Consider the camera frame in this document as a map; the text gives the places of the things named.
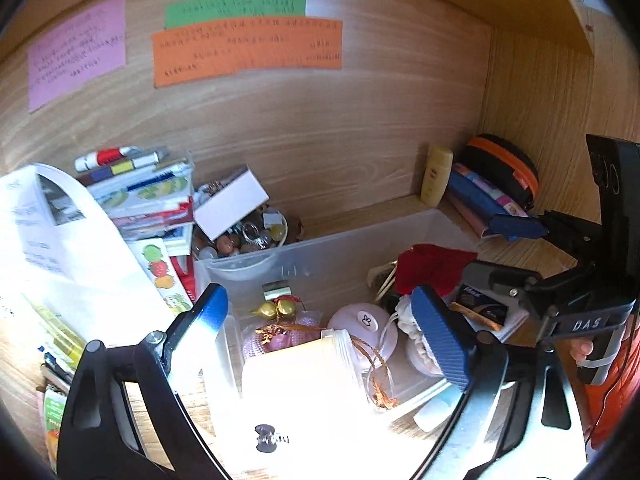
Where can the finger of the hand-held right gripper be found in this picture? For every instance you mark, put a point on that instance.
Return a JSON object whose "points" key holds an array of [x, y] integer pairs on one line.
{"points": [[495, 280], [515, 225]]}

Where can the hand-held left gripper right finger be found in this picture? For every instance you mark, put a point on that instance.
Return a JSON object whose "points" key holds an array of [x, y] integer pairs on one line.
{"points": [[440, 335]]}

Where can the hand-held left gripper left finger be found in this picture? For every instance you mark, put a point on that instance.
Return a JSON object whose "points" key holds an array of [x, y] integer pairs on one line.
{"points": [[200, 325]]}

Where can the white plastic jar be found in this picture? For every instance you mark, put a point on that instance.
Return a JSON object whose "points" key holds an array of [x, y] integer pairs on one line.
{"points": [[300, 365]]}

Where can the clear plastic bin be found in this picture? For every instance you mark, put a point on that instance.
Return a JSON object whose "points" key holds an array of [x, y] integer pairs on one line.
{"points": [[340, 250]]}

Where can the person's right hand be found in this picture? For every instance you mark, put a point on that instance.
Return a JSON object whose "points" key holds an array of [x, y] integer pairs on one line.
{"points": [[581, 350]]}

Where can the black card packet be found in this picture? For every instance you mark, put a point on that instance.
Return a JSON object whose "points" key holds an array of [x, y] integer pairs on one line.
{"points": [[480, 305]]}

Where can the white frilly cloth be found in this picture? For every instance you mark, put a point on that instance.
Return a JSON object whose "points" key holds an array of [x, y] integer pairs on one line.
{"points": [[412, 315]]}

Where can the pink book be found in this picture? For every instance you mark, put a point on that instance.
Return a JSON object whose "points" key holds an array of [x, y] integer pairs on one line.
{"points": [[467, 217]]}

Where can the red box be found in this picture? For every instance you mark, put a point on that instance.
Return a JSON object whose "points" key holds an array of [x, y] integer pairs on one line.
{"points": [[182, 275]]}

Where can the blue folding umbrella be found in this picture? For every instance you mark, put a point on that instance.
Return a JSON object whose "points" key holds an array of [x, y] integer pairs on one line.
{"points": [[475, 190]]}

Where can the red cloth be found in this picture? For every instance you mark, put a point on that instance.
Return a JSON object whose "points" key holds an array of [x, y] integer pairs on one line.
{"points": [[435, 265]]}

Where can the black pouch with orange zipper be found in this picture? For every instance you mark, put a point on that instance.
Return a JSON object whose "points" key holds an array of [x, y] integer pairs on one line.
{"points": [[500, 160]]}

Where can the white bowl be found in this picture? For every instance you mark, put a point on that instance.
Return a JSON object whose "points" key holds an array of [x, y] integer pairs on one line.
{"points": [[240, 270]]}

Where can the cartoon sticker sheet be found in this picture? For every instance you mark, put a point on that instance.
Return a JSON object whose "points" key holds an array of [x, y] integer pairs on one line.
{"points": [[157, 265]]}

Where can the small white tube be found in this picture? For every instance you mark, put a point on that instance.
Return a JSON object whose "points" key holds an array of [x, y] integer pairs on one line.
{"points": [[435, 412]]}

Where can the round white and pink container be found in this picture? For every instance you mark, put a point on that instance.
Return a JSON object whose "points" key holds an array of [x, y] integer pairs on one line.
{"points": [[360, 322]]}

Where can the gold bell ornament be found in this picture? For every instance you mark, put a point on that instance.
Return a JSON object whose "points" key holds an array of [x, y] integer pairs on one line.
{"points": [[280, 309]]}

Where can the blue and white booklet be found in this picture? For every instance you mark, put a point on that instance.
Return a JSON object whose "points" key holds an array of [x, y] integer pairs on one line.
{"points": [[177, 240]]}

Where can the pile of beads and trinkets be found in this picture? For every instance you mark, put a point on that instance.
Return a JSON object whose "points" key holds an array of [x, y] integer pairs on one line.
{"points": [[240, 245]]}

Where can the small yellow bottle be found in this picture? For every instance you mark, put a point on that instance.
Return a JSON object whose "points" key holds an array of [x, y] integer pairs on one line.
{"points": [[436, 175]]}

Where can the red and white packet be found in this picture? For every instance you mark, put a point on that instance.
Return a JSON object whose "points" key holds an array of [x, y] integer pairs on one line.
{"points": [[150, 220]]}

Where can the white cardboard box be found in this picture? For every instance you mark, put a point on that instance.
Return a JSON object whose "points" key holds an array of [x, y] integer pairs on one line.
{"points": [[230, 205]]}

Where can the white printed paper sheets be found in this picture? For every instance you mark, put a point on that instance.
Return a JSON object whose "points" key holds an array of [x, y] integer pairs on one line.
{"points": [[90, 260]]}

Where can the black hair clip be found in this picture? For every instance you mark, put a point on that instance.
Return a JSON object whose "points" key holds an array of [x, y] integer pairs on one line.
{"points": [[265, 437]]}

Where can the yellow liquid bottle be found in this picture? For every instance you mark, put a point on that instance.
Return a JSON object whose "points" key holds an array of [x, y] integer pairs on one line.
{"points": [[65, 342]]}

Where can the white packet with green print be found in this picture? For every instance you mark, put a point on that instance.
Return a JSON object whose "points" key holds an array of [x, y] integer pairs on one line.
{"points": [[150, 190]]}

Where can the black pen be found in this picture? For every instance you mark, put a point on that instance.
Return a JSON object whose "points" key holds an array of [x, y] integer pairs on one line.
{"points": [[55, 372]]}

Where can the green and orange packet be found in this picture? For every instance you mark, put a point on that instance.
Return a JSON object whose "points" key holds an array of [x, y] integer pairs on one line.
{"points": [[52, 420]]}

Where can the blue box with yellow patch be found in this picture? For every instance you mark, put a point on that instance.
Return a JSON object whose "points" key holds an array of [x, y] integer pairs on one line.
{"points": [[115, 170]]}

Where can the red and white tube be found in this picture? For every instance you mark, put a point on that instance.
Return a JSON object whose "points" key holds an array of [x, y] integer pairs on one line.
{"points": [[107, 156]]}

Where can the orange paper note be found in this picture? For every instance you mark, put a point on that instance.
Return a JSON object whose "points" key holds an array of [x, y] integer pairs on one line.
{"points": [[240, 50]]}

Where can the pink paper note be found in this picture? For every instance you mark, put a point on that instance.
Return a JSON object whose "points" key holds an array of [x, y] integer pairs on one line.
{"points": [[75, 55]]}

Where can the green paper note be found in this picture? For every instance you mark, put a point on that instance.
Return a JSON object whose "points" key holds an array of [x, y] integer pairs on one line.
{"points": [[230, 10]]}

